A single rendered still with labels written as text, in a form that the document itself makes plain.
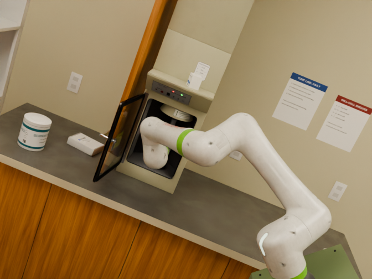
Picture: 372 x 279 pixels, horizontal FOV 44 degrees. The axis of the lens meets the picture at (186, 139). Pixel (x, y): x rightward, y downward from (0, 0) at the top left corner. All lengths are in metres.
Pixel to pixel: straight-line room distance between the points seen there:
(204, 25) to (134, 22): 0.61
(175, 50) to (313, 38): 0.81
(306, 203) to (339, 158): 1.17
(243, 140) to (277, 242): 0.38
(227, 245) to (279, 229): 0.63
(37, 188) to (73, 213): 0.21
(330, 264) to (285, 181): 0.35
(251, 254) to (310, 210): 0.63
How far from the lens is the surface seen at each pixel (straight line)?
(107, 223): 2.23
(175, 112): 2.27
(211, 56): 2.18
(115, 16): 2.69
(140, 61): 2.14
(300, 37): 2.62
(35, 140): 2.32
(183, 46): 2.19
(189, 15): 2.18
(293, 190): 1.65
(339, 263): 1.78
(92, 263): 2.37
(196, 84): 2.13
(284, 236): 1.56
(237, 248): 2.19
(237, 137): 1.66
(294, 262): 1.61
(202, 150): 1.61
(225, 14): 2.16
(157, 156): 2.01
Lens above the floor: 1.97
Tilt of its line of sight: 19 degrees down
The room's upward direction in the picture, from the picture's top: 22 degrees clockwise
